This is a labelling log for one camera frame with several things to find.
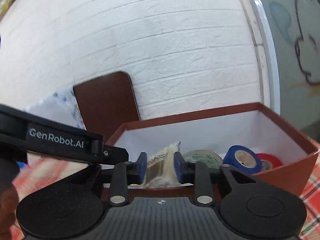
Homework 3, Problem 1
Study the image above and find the cartoon wall panel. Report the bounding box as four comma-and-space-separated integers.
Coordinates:
261, 0, 319, 133

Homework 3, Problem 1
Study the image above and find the plaid bed sheet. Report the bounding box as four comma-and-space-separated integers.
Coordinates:
14, 157, 319, 239

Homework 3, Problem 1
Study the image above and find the bag of white beads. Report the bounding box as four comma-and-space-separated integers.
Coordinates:
143, 141, 181, 189

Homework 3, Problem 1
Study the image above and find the brown open storage box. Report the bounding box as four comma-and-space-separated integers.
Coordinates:
106, 102, 319, 196

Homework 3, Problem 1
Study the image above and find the floral white pillow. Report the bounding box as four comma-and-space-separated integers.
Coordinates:
23, 86, 86, 130

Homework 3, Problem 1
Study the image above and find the clear printed tape roll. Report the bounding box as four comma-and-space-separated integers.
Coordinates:
183, 150, 223, 168

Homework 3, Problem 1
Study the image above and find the red tape roll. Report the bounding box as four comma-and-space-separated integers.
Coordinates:
257, 153, 283, 172

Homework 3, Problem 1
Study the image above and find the blue tape roll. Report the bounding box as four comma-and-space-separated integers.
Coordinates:
223, 145, 262, 174

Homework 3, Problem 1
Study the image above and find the person's left hand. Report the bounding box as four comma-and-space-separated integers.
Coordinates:
0, 159, 20, 239

